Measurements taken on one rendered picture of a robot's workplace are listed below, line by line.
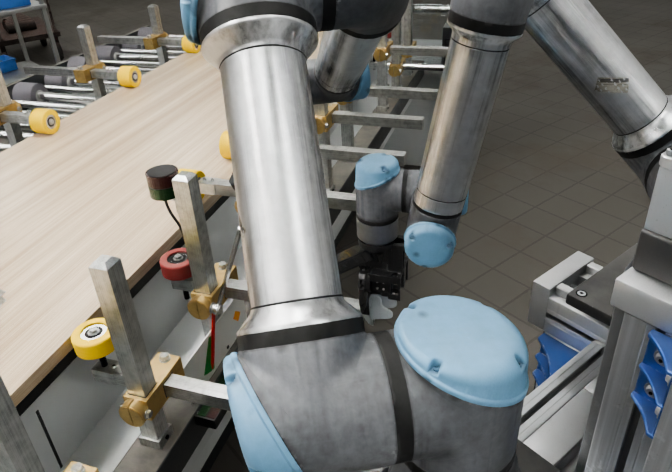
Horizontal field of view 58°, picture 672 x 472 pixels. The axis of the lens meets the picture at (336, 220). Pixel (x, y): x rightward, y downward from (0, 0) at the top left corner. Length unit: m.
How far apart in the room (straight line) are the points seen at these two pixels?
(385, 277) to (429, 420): 0.61
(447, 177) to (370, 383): 0.41
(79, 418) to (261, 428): 0.91
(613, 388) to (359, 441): 0.32
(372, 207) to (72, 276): 0.67
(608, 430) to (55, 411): 0.98
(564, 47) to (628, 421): 0.50
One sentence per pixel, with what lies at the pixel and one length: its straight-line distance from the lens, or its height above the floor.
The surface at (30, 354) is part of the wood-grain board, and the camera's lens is 1.21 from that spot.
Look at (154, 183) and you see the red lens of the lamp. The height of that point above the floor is 1.13.
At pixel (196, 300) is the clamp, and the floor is 0.87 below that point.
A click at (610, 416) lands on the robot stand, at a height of 1.08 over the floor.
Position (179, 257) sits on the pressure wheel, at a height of 0.91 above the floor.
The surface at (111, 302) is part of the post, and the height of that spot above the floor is 1.04.
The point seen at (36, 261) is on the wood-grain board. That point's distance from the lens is 1.47.
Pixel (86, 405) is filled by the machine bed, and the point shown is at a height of 0.68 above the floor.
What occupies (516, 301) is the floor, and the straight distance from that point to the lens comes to 2.65.
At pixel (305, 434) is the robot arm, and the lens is 0.51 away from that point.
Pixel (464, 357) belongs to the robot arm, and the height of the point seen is 1.27.
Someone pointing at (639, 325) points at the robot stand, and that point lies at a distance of 0.67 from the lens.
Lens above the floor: 1.62
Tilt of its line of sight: 31 degrees down
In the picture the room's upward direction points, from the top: 3 degrees counter-clockwise
